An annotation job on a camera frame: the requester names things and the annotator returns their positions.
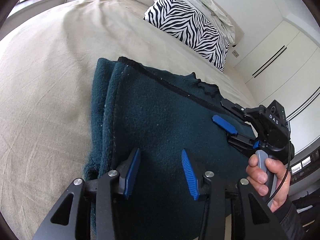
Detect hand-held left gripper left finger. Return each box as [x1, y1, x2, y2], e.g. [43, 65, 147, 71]
[31, 148, 141, 240]

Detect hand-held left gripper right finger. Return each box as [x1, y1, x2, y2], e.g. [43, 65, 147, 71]
[181, 149, 288, 240]

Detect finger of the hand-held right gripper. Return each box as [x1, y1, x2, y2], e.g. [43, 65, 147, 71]
[221, 98, 260, 124]
[212, 115, 262, 153]

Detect dark teal knit sweater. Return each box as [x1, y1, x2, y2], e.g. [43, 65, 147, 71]
[83, 56, 255, 240]

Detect person's right forearm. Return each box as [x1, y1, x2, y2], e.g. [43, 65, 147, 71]
[275, 195, 310, 240]

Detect person's right hand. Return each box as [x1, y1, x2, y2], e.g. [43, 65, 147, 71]
[246, 154, 292, 212]

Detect white wardrobe doors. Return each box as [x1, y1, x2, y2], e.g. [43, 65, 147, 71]
[234, 17, 320, 155]

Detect zebra print pillow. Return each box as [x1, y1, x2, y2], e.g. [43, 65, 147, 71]
[144, 0, 230, 72]

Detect folded white duvet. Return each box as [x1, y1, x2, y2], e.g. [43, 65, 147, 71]
[174, 0, 236, 43]

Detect bed with beige sheet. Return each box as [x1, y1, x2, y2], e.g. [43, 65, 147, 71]
[0, 0, 258, 240]

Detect black cable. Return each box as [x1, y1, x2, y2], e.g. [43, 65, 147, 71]
[266, 122, 294, 204]

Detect black wardrobe handle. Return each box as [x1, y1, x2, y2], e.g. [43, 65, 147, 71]
[286, 87, 320, 121]
[252, 45, 287, 77]

